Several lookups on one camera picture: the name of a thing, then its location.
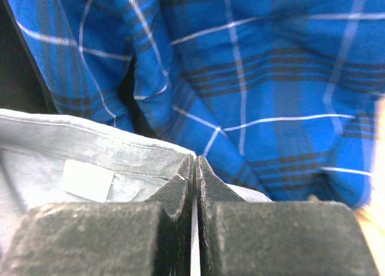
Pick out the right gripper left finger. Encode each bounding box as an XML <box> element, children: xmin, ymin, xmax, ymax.
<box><xmin>1</xmin><ymin>156</ymin><xmax>194</xmax><ymax>275</ymax></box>

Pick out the black shirt with long sleeve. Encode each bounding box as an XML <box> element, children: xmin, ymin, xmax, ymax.
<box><xmin>1</xmin><ymin>0</ymin><xmax>58</xmax><ymax>114</ymax></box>

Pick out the grey shirt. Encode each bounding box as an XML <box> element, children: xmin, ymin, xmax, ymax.
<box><xmin>0</xmin><ymin>108</ymin><xmax>274</xmax><ymax>259</ymax></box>

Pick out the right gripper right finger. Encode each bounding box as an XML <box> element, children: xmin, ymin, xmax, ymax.
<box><xmin>196</xmin><ymin>156</ymin><xmax>378</xmax><ymax>275</ymax></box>

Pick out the blue plaid shirt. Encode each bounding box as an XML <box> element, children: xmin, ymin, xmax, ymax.
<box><xmin>7</xmin><ymin>0</ymin><xmax>384</xmax><ymax>208</ymax></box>

